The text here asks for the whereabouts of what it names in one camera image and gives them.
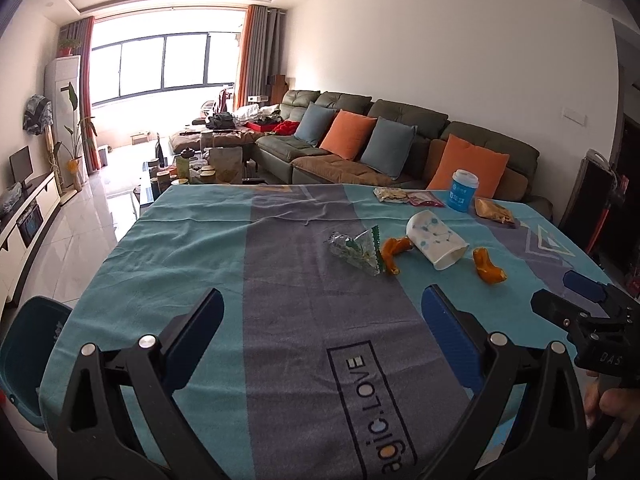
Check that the black folded cart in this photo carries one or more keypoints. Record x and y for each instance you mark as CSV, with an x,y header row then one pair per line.
x,y
590,200

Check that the white black media cabinet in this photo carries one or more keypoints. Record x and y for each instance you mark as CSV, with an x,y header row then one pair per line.
x,y
15,240

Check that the green sofa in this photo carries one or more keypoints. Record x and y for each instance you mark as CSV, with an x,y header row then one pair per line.
x,y
400,110

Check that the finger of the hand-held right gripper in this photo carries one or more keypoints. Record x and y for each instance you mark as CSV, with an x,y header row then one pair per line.
x,y
555,307
582,282

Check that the teal grey printed tablecloth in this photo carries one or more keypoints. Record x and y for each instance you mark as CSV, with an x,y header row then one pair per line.
x,y
300,310

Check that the fan with patterned cover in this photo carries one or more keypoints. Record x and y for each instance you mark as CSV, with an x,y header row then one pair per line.
x,y
37,115

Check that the small potted plant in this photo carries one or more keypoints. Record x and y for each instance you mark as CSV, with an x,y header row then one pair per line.
x,y
67,49

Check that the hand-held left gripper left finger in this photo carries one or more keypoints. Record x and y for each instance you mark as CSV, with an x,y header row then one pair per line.
x,y
197,340

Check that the blue cushion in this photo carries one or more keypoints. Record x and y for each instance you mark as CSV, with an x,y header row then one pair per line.
x,y
315,125
387,147

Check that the orange cushion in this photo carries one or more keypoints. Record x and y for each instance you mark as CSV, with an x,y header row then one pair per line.
x,y
347,135
465,157

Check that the white standing air conditioner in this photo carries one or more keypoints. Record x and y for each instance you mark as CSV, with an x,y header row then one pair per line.
x,y
62,72

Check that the brown paper bag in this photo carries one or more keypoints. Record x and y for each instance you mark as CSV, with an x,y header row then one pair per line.
x,y
225,165

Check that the tall potted plant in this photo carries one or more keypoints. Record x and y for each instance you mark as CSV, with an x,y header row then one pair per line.
x,y
76,167

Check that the clear plastic bag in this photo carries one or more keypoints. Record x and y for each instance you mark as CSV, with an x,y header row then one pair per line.
x,y
10,195

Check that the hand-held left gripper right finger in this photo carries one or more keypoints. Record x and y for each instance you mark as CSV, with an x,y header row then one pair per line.
x,y
447,330

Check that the red cloth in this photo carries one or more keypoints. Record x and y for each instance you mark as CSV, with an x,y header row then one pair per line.
x,y
287,127

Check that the golden brown snack packet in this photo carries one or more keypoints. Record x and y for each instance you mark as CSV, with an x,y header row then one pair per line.
x,y
495,211

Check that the blue cup with white lid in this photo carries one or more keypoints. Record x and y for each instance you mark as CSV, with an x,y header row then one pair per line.
x,y
461,192

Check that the red white snack packet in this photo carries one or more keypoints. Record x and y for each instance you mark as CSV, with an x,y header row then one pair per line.
x,y
425,200

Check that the orange plastic wrapper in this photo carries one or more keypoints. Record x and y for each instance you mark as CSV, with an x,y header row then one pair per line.
x,y
487,270
392,250

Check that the orange grey curtain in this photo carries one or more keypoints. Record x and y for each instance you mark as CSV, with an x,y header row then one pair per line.
x,y
257,55
87,85

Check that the dark coffee table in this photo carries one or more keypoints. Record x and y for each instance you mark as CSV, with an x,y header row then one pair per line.
x,y
150,195

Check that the teal plastic waste bin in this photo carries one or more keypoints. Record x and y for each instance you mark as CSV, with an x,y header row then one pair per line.
x,y
30,360

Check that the large window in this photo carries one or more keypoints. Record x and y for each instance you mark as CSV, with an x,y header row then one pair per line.
x,y
150,70

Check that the brown sofa seat mat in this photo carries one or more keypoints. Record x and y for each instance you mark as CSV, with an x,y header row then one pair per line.
x,y
340,167

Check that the white wall switch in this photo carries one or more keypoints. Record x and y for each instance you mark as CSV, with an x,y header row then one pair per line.
x,y
574,115

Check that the clear cookie packet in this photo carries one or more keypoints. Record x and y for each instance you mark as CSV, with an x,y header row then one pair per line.
x,y
392,195

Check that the black monitor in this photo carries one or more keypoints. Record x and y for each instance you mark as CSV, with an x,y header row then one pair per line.
x,y
21,165

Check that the small grey bin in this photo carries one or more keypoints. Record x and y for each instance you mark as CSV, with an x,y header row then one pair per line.
x,y
102,157

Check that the clear green-print snack wrapper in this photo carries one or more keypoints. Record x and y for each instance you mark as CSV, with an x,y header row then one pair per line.
x,y
355,252

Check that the person's right hand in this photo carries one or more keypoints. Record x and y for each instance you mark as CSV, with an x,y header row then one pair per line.
x,y
622,405

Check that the brown ottoman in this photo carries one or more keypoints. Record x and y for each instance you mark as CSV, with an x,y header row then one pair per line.
x,y
230,137

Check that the white dotted paper cup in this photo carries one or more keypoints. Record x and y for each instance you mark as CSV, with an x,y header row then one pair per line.
x,y
435,240

